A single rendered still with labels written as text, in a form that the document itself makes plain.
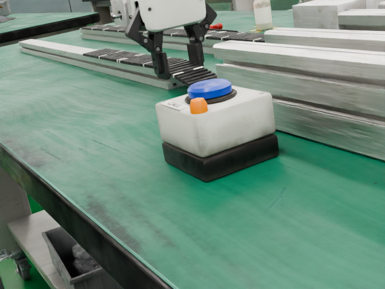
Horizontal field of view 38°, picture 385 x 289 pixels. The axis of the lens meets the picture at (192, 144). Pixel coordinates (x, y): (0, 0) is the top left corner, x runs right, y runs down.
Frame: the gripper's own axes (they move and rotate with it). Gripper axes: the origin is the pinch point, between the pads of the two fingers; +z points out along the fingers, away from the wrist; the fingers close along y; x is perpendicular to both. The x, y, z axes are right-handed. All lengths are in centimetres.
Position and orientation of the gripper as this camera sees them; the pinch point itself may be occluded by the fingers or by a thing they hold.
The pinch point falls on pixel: (179, 62)
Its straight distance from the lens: 84.2
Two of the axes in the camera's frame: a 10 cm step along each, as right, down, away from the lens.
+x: 4.9, 2.0, -8.5
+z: 1.6, 9.4, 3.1
